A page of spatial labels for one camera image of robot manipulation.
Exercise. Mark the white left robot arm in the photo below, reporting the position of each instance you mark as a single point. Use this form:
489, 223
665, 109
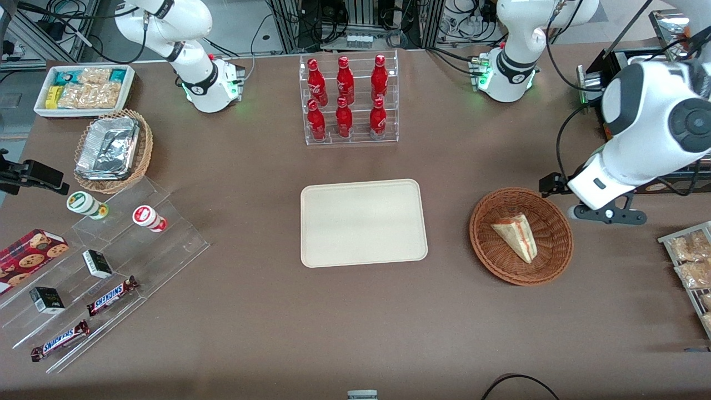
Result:
650, 122

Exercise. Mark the white connector block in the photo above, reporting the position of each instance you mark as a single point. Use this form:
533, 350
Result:
359, 41

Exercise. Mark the aluminium profile frame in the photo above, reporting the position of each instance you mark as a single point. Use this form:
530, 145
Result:
289, 28
39, 33

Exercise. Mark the red tartan cookie box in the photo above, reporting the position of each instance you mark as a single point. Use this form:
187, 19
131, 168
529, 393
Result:
28, 258

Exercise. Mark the clear cracker bag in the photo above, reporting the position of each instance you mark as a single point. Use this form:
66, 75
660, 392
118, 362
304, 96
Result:
104, 95
94, 76
72, 96

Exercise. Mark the green lid yogurt cup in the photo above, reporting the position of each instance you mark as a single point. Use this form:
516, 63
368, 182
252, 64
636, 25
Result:
80, 203

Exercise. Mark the black hot food warmer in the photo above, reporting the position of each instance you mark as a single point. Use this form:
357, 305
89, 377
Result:
594, 72

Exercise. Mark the red lid yogurt cup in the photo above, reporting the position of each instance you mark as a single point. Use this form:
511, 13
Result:
145, 216

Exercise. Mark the cream plastic tray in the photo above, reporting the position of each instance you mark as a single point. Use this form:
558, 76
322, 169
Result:
364, 222

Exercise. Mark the clear acrylic bottle rack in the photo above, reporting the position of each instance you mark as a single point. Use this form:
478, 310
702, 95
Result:
358, 136

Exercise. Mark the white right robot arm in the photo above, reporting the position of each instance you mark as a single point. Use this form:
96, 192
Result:
189, 61

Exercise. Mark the grey table edge device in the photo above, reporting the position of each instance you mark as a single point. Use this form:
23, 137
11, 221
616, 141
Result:
362, 395

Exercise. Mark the red cola bottle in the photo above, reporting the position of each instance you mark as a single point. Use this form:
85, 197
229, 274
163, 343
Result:
344, 119
379, 75
345, 78
377, 119
315, 80
316, 122

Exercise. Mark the light wicker basket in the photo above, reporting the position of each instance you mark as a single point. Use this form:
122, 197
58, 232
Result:
145, 150

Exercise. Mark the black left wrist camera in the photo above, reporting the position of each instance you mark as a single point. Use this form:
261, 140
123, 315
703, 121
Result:
552, 184

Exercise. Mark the white rectangular snack bin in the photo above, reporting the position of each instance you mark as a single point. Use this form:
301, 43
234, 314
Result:
41, 111

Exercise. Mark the yellow snack packet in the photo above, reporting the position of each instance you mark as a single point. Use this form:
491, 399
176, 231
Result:
53, 97

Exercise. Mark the silver foil packet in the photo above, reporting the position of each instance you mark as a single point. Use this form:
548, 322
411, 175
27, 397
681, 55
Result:
108, 147

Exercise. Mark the small black carton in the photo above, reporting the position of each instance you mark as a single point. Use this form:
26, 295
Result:
97, 263
47, 300

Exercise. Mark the brown wicker basket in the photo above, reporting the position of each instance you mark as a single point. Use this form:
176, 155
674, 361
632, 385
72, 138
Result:
494, 261

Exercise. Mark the triangle sandwich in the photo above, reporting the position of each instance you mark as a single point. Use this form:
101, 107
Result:
516, 236

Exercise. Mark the Snickers chocolate bar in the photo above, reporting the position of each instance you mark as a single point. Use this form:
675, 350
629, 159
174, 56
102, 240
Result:
111, 296
60, 340

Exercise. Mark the teal snack packet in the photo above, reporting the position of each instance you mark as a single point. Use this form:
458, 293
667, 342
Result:
64, 78
118, 75

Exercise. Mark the clear acrylic step shelf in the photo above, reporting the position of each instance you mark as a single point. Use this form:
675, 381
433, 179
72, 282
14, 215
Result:
166, 250

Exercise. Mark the clear bag of pastries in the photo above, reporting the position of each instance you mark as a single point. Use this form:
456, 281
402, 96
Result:
706, 301
691, 247
707, 322
694, 274

